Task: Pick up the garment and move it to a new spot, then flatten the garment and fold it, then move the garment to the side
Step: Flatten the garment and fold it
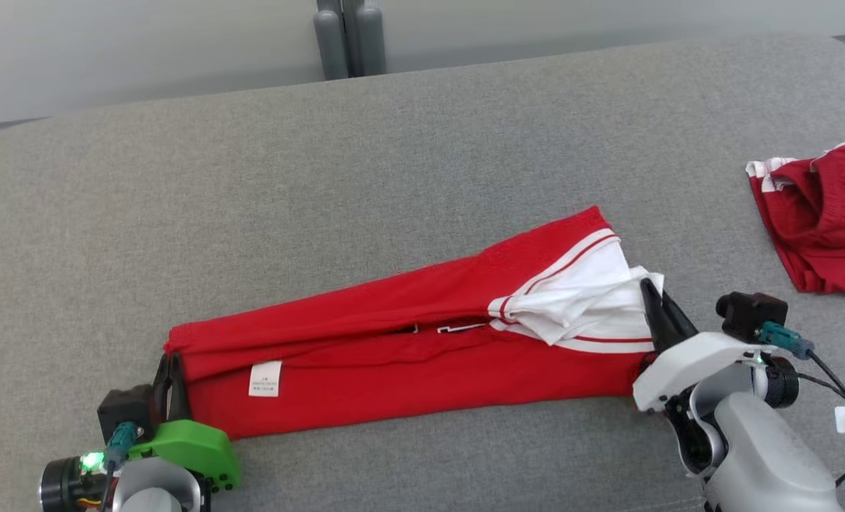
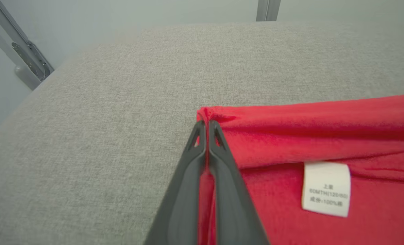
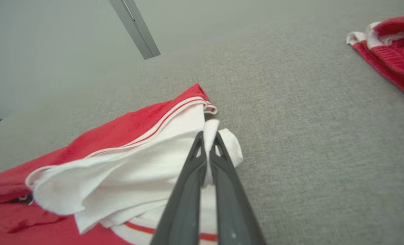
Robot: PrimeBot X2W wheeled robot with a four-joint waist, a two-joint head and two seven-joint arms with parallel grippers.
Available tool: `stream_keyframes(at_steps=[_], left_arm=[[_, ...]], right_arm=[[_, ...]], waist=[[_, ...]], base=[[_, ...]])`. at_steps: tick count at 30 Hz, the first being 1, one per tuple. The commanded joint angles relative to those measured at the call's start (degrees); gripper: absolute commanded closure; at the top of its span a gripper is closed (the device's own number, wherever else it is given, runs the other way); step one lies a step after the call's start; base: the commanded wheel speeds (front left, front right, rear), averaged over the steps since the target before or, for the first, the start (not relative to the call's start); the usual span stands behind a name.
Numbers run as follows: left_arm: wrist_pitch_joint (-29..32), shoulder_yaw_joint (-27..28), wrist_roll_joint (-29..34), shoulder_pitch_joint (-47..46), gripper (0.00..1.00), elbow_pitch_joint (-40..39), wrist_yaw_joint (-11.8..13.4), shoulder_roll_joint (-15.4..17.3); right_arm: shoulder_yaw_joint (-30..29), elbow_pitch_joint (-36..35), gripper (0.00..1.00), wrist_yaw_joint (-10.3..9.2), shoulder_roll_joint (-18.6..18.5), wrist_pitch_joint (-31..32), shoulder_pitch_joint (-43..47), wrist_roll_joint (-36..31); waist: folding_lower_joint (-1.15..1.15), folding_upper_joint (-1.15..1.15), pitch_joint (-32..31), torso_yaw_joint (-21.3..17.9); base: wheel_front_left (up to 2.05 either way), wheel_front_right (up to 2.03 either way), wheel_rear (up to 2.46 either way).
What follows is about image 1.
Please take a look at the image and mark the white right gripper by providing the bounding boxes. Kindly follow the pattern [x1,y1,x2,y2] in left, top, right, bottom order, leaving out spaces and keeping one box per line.
[632,277,770,415]

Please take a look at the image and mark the teal camera connector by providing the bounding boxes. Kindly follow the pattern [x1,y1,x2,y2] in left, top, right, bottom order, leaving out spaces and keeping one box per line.
[102,421,144,471]
[756,321,817,361]

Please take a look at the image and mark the red shorts white stripes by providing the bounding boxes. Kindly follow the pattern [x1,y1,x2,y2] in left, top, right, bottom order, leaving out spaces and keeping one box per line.
[745,139,845,296]

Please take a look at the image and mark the teal left camera connector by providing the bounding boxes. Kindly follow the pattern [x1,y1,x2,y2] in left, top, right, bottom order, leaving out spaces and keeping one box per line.
[102,421,144,471]

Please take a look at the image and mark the grey fabric sofa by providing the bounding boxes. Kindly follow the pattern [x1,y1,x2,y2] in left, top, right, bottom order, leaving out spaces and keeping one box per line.
[0,32,845,512]

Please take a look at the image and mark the red shirt white sleeves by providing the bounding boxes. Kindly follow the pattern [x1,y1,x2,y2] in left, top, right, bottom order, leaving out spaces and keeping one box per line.
[163,205,666,440]

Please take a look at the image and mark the grey partition post rounded foot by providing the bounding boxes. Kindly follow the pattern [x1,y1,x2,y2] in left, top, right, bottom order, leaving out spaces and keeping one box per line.
[313,0,350,81]
[343,0,387,78]

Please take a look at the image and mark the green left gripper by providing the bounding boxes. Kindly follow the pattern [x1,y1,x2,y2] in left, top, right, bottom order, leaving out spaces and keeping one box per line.
[127,353,243,492]

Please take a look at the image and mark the teal right camera connector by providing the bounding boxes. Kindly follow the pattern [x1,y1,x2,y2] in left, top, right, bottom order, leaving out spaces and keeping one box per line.
[756,321,817,361]

